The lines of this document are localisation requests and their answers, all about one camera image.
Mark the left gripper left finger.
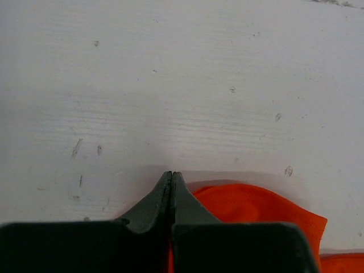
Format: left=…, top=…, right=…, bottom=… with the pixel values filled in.
left=115, top=171, right=172, bottom=272

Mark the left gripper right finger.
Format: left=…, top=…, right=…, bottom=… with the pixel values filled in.
left=169, top=172, right=221, bottom=272

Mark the orange t shirt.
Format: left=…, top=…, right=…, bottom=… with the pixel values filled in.
left=167, top=183, right=364, bottom=273

